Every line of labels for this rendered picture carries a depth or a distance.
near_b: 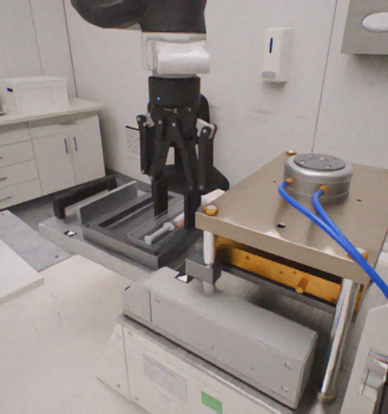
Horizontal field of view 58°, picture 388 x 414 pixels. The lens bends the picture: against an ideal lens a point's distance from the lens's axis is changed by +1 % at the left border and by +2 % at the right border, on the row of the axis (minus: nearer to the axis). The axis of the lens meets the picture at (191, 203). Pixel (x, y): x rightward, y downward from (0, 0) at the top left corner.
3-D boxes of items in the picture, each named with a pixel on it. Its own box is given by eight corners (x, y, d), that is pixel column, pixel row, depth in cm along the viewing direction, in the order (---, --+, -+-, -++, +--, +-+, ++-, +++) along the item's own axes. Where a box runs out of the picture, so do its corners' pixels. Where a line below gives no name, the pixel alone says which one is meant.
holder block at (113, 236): (225, 218, 67) (225, 206, 66) (158, 272, 52) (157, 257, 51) (158, 198, 75) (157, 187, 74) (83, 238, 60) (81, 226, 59)
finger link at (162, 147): (165, 120, 51) (157, 116, 51) (150, 183, 57) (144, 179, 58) (180, 116, 54) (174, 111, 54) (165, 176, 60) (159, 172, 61)
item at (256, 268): (385, 237, 51) (402, 175, 47) (351, 333, 35) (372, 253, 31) (272, 207, 60) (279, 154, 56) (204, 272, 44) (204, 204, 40)
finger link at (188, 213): (194, 183, 57) (198, 184, 56) (194, 221, 60) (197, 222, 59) (183, 189, 54) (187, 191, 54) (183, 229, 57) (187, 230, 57)
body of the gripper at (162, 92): (213, 74, 50) (211, 138, 54) (166, 71, 55) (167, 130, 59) (183, 80, 45) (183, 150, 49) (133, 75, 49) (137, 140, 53)
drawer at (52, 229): (234, 236, 68) (236, 200, 65) (164, 300, 52) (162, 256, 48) (124, 200, 83) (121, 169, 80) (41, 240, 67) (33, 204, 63)
